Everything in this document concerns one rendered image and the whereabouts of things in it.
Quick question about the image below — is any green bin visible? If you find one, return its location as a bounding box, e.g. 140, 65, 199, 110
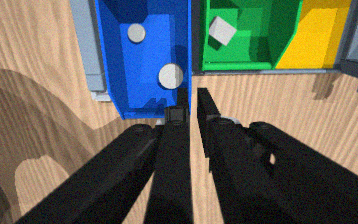
199, 0, 303, 71

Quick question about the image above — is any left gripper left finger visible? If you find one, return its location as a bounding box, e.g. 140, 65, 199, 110
14, 88, 194, 224

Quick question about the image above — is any blue bin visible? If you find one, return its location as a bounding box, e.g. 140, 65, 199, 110
95, 0, 192, 120

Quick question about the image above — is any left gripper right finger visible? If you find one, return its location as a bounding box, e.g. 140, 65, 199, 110
197, 87, 358, 224

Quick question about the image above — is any grey metal block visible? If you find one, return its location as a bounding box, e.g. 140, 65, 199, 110
209, 16, 237, 46

